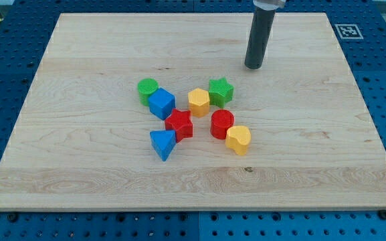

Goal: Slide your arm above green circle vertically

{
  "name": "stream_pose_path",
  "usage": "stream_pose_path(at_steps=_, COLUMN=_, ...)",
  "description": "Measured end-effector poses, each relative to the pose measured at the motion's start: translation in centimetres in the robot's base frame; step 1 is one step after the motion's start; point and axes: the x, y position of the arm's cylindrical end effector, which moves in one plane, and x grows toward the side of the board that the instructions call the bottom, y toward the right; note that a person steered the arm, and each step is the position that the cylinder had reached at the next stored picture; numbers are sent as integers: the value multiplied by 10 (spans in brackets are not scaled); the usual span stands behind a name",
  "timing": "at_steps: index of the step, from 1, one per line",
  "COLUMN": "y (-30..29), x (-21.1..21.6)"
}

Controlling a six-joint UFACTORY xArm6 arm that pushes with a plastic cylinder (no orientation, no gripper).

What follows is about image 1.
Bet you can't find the blue triangle block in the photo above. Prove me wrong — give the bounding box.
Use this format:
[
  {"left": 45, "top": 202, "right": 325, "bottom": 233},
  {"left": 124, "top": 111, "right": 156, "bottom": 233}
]
[{"left": 150, "top": 130, "right": 177, "bottom": 161}]

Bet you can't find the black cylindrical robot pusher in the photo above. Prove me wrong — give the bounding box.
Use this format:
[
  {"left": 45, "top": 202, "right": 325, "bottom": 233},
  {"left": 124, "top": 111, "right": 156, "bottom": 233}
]
[{"left": 244, "top": 7, "right": 276, "bottom": 70}]

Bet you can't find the green star block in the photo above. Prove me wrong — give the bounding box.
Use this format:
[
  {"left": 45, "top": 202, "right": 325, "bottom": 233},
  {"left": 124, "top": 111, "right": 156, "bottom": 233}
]
[{"left": 208, "top": 77, "right": 234, "bottom": 108}]

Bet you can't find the yellow heart block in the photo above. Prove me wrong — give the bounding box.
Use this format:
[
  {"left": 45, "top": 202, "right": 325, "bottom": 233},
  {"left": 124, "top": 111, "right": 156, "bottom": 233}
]
[{"left": 225, "top": 125, "right": 252, "bottom": 155}]

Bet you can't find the green cylinder block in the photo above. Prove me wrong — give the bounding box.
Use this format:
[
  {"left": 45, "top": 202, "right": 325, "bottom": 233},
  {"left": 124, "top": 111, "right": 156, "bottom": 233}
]
[{"left": 137, "top": 78, "right": 159, "bottom": 106}]

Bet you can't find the white fiducial marker tag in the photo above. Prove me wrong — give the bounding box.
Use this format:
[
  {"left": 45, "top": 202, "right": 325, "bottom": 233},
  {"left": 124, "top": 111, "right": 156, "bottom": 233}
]
[{"left": 335, "top": 23, "right": 363, "bottom": 39}]

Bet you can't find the blue cube block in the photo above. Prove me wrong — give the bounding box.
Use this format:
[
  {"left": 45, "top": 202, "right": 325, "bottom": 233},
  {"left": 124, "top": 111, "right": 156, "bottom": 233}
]
[{"left": 148, "top": 88, "right": 176, "bottom": 120}]

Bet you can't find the yellow hexagon block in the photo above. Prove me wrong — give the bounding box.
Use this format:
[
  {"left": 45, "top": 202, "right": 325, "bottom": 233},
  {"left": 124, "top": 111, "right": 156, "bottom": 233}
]
[{"left": 188, "top": 88, "right": 210, "bottom": 117}]

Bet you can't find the light wooden board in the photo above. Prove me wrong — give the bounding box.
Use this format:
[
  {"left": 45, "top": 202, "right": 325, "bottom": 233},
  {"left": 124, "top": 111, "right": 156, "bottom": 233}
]
[{"left": 0, "top": 13, "right": 386, "bottom": 212}]

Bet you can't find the red star block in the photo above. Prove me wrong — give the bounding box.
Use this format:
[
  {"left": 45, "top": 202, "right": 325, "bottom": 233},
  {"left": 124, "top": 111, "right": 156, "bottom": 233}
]
[{"left": 165, "top": 108, "right": 193, "bottom": 143}]

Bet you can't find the red cylinder block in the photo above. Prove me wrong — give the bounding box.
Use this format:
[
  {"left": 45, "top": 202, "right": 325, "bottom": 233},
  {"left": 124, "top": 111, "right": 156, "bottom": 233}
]
[{"left": 210, "top": 109, "right": 234, "bottom": 140}]

